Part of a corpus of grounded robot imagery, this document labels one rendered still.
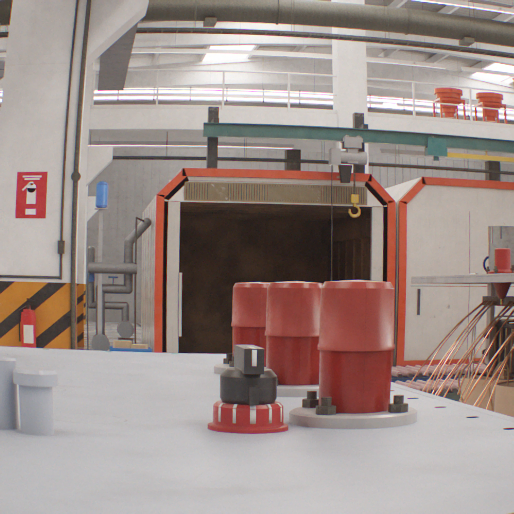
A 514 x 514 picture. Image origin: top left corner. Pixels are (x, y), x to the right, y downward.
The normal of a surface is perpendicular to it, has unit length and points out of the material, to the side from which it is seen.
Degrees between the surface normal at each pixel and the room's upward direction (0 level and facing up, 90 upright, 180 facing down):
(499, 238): 90
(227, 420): 88
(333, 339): 89
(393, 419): 90
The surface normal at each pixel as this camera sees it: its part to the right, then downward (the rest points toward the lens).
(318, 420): -0.56, -0.03
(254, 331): -0.10, -0.02
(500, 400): -0.97, -0.02
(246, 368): 0.14, -0.02
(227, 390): -0.74, -0.03
